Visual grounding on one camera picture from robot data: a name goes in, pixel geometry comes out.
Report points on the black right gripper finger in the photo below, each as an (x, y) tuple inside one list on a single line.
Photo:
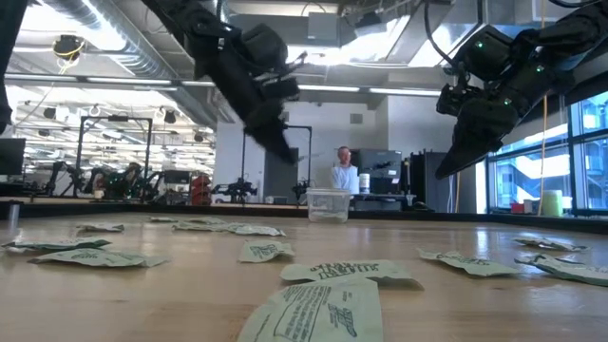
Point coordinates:
[(468, 154)]

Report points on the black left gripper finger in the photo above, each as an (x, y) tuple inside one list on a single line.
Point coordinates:
[(273, 138)]

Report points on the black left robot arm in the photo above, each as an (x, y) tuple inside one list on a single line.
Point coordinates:
[(190, 24)]

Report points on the clear plastic bin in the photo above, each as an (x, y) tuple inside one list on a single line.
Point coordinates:
[(328, 199)]

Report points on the black equipment cabinet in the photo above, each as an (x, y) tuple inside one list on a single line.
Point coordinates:
[(382, 171), (430, 183)]

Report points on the background robot arms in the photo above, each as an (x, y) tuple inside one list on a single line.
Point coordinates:
[(235, 190), (119, 183)]

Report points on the small red box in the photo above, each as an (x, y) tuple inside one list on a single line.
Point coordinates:
[(518, 207)]

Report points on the person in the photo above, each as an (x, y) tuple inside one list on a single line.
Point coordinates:
[(345, 178)]

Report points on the ceiling light strip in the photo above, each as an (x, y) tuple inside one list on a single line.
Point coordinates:
[(128, 81), (404, 91)]

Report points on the red equipment stack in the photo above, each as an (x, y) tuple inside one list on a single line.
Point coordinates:
[(202, 190)]

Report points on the grey ceiling box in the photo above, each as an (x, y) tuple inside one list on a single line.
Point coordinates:
[(323, 26)]

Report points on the pale green roll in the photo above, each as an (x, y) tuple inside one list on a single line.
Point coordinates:
[(552, 203)]

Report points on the white canister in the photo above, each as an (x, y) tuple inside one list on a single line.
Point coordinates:
[(364, 183)]

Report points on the black monitor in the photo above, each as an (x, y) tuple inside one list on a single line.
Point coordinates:
[(12, 157)]

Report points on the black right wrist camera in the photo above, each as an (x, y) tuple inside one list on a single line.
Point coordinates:
[(451, 100)]

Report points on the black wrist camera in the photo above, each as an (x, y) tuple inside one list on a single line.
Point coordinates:
[(451, 100), (280, 89)]

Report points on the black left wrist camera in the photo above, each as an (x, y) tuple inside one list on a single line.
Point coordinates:
[(280, 89)]

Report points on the silver ceiling duct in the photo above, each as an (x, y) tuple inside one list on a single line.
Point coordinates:
[(119, 47)]

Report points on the black aluminium table frame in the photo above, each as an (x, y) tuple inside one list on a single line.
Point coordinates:
[(142, 211)]

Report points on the black ceiling camera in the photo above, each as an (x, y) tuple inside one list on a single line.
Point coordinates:
[(68, 46)]

